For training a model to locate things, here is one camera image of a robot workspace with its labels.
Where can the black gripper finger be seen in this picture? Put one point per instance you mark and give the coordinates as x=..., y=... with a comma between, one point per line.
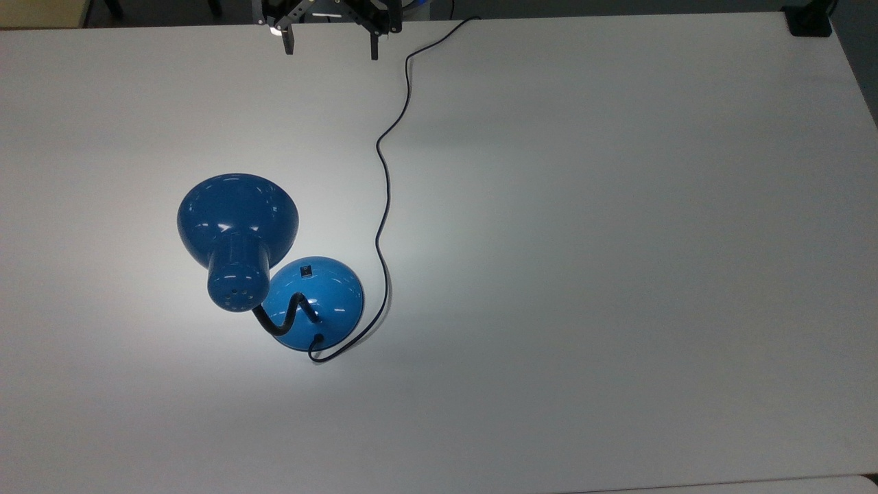
x=289, y=41
x=374, y=46

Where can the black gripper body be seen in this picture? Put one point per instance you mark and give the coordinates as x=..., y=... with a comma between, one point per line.
x=381, y=14

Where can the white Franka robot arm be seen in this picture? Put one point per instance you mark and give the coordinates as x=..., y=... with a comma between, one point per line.
x=416, y=4

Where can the blue gooseneck desk lamp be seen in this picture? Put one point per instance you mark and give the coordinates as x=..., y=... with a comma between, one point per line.
x=233, y=213

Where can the black chair leg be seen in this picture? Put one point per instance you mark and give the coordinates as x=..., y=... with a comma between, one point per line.
x=215, y=6
x=114, y=7

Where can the beige cabinet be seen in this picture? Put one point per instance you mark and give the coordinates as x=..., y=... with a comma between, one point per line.
x=41, y=12

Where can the black table clamp mount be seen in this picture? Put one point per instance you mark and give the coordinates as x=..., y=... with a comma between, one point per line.
x=809, y=24

